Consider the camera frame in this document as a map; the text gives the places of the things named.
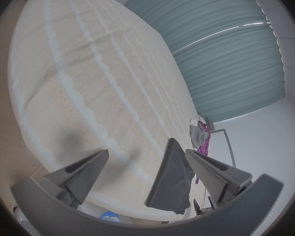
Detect purple satin garment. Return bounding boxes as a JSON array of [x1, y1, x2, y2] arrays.
[[195, 122, 211, 185]]

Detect blue-green curtain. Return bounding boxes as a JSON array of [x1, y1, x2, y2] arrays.
[[172, 23, 285, 123], [124, 0, 270, 55]]

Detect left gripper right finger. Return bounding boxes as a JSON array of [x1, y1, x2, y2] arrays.
[[185, 149, 253, 205]]

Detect black T-shirt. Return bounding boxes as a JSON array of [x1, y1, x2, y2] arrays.
[[144, 138, 196, 215]]

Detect grey knit garment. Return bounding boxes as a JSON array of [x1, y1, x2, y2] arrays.
[[189, 125, 209, 148]]

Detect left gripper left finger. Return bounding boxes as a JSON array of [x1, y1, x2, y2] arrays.
[[40, 149, 110, 208]]

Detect bed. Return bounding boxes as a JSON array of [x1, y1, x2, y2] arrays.
[[7, 0, 236, 224]]

